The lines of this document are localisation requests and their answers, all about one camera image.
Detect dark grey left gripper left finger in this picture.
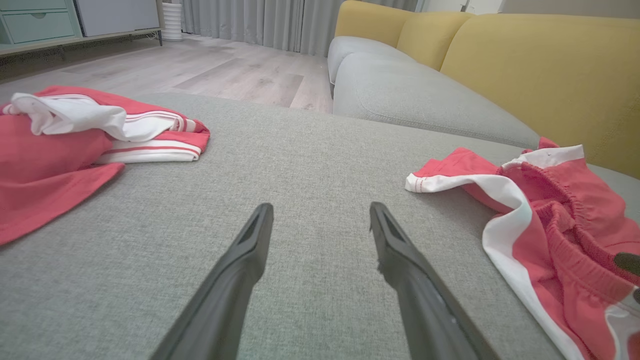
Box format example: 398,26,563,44
150,202,275,360

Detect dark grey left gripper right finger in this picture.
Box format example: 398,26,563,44
369,201,501,360

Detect red shirt white striped trim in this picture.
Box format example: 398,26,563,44
0,86,211,247

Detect red shorts white trim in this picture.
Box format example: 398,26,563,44
405,137,640,360

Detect grey pleated curtain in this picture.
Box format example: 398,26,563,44
172,0,418,57

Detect white ribbed cylinder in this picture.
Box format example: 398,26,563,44
161,2,184,42

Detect beige green TV cabinet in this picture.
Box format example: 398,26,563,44
0,0,164,57

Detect green cabinet drawer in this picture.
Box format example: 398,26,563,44
2,11,76,45
0,0,68,12

